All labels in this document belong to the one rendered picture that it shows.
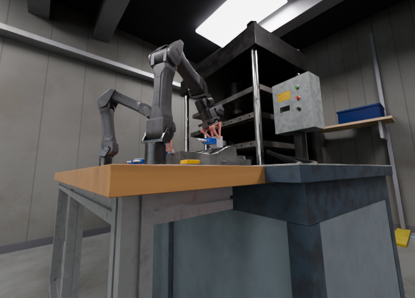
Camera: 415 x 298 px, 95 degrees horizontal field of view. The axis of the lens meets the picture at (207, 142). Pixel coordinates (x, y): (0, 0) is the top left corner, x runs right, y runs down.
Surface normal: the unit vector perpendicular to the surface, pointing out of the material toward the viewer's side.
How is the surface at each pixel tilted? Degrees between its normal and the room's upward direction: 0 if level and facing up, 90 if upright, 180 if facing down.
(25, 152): 90
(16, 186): 90
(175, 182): 90
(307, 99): 90
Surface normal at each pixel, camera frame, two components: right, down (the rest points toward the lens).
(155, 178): 0.65, -0.13
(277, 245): -0.81, -0.07
